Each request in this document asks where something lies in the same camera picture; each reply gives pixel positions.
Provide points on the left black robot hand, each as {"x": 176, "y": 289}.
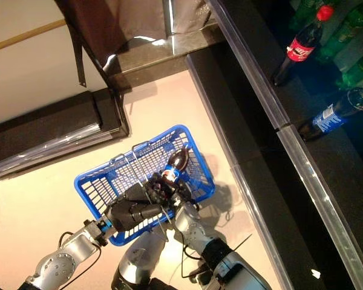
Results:
{"x": 133, "y": 211}

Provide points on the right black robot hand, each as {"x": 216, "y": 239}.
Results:
{"x": 172, "y": 190}

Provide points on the pepsi bottle blue label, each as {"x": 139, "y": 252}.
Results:
{"x": 178, "y": 160}
{"x": 326, "y": 119}

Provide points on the blue plastic shopping basket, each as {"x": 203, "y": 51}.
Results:
{"x": 93, "y": 181}

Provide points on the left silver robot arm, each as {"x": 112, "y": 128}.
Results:
{"x": 57, "y": 266}

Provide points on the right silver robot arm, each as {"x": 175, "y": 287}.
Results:
{"x": 193, "y": 226}

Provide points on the silver robot torso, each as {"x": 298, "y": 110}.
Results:
{"x": 133, "y": 266}

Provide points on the dark grey shelf unit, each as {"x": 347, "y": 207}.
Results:
{"x": 42, "y": 121}

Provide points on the dark stone plinth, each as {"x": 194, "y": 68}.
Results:
{"x": 157, "y": 60}

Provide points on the white paper scrap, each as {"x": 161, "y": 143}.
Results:
{"x": 315, "y": 274}

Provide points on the brown plastic-wrapped cabinet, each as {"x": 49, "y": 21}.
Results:
{"x": 109, "y": 21}

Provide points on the cola bottle red label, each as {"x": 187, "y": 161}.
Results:
{"x": 301, "y": 49}

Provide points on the black base shelf clear rail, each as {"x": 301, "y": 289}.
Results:
{"x": 245, "y": 121}

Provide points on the black shelf board clear rail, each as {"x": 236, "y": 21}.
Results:
{"x": 260, "y": 45}
{"x": 335, "y": 196}

